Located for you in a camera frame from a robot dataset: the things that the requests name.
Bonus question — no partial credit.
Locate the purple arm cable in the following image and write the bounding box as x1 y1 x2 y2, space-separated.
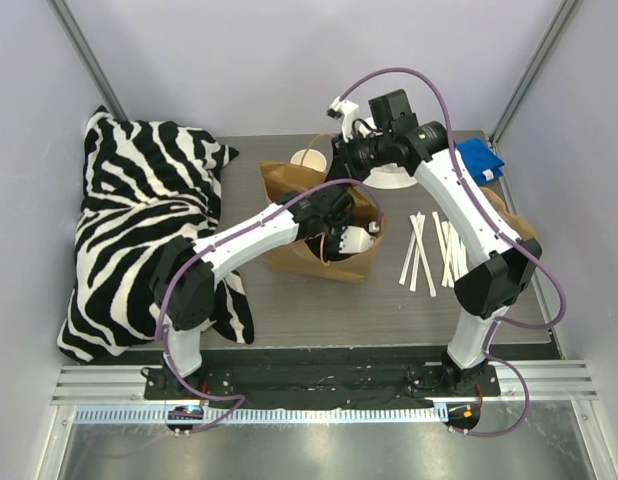
153 178 385 434
333 67 568 439

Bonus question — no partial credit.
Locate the brown paper bag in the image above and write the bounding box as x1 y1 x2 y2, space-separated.
259 161 386 283

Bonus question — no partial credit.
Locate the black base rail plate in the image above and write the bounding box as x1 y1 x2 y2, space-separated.
141 346 501 411

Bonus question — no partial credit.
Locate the slotted cable duct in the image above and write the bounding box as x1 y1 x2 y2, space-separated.
74 403 448 425

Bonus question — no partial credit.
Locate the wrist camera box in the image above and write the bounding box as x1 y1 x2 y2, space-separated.
326 97 360 142
338 221 380 255

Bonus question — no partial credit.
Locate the zebra striped pillow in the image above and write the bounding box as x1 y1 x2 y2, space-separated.
57 106 239 364

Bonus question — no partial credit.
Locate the blue folded cloth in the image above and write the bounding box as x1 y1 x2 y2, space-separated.
456 138 504 186

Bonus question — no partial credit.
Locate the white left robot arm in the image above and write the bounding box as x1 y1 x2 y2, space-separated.
150 182 354 399

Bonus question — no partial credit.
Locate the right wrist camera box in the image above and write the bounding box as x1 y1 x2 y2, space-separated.
326 97 360 142

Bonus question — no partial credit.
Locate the stack of paper cups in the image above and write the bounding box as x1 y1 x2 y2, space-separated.
290 148 327 173

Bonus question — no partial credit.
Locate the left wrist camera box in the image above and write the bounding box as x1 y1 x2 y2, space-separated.
338 221 380 255

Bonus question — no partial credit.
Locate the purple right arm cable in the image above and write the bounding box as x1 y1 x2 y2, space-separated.
333 67 568 439

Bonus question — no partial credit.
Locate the white bucket hat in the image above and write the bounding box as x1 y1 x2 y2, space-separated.
358 115 420 191

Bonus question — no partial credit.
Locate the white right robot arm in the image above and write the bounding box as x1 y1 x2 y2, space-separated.
327 89 542 395

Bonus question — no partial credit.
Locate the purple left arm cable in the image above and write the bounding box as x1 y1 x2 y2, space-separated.
153 178 385 434

